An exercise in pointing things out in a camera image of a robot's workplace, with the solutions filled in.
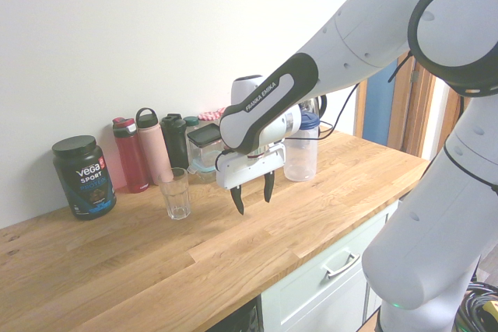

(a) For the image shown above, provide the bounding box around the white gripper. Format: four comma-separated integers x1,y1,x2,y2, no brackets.
216,141,288,215

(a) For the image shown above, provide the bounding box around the pink water bottle black lid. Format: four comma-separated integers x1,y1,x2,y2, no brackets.
135,107,174,185

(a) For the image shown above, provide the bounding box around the red water bottle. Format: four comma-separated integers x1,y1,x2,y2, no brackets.
111,116,150,194

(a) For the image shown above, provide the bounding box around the glass food container teal lid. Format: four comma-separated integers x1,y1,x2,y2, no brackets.
186,149,219,184

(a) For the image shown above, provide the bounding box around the square clear container black lid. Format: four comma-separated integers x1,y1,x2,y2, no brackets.
187,123,224,169

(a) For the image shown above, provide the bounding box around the clear faceted drinking glass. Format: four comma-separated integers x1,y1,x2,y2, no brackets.
157,167,191,221

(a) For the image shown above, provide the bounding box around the black shaker bottle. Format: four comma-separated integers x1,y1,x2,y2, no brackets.
160,113,190,172

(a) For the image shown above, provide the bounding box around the clear jar green lid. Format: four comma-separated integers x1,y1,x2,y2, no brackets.
183,115,202,134

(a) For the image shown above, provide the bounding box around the pale green cabinet drawer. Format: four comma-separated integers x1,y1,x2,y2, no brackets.
260,199,402,332

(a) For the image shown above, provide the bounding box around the dark appliance under counter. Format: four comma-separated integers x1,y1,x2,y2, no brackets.
209,296,264,332

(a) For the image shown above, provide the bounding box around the black Vega protein tub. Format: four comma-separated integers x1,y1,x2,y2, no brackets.
51,135,117,222

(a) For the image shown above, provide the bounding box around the steel kettle black handle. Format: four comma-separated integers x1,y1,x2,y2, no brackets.
299,94,328,124

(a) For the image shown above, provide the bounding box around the silver drawer handle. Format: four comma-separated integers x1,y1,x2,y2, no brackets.
321,250,361,279

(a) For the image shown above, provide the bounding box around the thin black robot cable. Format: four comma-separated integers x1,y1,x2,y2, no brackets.
286,83,359,142

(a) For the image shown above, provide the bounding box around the wooden door frame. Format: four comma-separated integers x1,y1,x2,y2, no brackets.
353,0,468,162

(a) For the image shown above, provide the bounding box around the coiled black cable bundle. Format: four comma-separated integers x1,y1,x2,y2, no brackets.
457,281,498,332

